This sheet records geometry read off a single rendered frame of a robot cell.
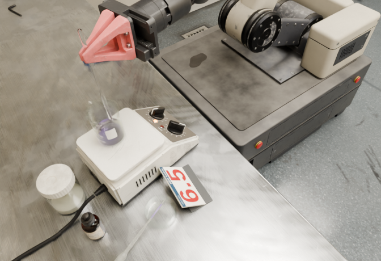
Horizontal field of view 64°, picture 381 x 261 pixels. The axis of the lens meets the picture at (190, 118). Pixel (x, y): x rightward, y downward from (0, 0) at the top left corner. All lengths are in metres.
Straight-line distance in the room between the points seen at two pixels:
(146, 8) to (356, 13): 1.13
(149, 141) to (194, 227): 0.17
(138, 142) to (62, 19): 0.66
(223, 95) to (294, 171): 0.52
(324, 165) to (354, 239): 0.35
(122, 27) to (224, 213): 0.35
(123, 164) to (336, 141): 1.34
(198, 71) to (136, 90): 0.66
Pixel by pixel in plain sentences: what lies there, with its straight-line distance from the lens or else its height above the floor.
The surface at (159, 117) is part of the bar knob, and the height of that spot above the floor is 0.80.
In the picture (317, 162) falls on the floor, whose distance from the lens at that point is 1.61.
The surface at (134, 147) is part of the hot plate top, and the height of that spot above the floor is 0.84.
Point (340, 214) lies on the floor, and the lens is 1.50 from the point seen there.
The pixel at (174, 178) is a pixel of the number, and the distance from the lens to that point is 0.57.
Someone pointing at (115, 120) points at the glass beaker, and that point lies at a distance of 0.52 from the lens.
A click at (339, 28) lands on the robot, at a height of 0.58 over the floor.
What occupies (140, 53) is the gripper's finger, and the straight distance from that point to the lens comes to 0.48.
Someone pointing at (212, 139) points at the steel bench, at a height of 0.75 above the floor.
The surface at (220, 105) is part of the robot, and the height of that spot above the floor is 0.37.
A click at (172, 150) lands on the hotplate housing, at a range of 0.57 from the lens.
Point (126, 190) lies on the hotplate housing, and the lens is 0.55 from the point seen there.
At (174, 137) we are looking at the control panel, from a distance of 0.59.
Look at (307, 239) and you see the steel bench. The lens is 0.58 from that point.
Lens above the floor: 1.27
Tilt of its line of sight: 49 degrees down
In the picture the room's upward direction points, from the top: 3 degrees counter-clockwise
